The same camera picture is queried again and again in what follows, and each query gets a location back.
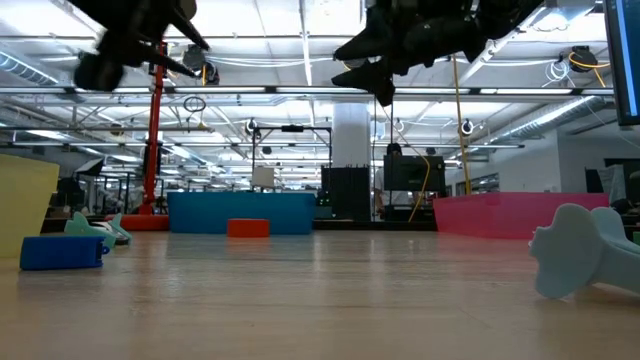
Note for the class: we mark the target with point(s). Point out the black frame rig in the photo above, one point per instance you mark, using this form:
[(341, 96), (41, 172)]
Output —
[(292, 128)]

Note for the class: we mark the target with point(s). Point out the silver ribbed ventilation duct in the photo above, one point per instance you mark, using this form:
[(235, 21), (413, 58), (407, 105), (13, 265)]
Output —
[(25, 70), (550, 117)]

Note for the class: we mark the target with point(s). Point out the blue stapler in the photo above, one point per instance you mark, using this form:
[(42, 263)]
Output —
[(60, 252)]

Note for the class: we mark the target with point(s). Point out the black studio softbox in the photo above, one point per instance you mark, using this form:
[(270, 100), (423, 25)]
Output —
[(90, 167)]

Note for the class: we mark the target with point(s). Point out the yellow plastic bin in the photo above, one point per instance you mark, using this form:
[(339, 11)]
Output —
[(25, 205)]

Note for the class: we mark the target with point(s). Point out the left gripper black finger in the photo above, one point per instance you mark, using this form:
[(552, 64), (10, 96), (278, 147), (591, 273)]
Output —
[(190, 30), (172, 64)]

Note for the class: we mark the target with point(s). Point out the white building column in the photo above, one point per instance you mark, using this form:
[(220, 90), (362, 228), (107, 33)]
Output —
[(351, 135)]

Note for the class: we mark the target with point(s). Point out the blue plastic bin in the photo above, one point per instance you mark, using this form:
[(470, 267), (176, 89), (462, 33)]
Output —
[(210, 212)]

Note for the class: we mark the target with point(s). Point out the black display screen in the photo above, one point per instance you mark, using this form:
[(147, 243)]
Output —
[(414, 172)]

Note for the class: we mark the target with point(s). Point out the orange rectangular block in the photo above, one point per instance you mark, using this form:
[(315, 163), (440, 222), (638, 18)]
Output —
[(248, 228)]

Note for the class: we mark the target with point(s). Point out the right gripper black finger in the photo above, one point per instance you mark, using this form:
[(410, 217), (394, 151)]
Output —
[(370, 42), (377, 80)]

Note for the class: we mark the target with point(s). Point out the pink plastic bin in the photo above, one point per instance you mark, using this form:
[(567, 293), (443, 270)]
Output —
[(500, 215)]

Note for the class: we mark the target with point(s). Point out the small white board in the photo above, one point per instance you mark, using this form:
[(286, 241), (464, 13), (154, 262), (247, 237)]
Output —
[(263, 177)]

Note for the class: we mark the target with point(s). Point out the red-orange pole stand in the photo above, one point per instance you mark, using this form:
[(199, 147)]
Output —
[(152, 150)]

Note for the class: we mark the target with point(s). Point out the computer monitor with blue screen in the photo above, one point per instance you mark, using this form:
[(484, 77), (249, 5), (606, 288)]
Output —
[(625, 60)]

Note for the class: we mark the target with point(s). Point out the black cabinet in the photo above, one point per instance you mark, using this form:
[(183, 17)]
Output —
[(346, 192)]

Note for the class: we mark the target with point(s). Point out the pale aqua stapler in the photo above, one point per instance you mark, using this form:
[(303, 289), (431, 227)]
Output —
[(565, 250)]

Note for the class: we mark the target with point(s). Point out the teal staple remover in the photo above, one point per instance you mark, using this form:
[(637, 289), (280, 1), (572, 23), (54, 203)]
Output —
[(80, 226)]

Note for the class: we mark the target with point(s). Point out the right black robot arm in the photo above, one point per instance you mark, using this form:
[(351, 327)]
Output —
[(510, 12)]

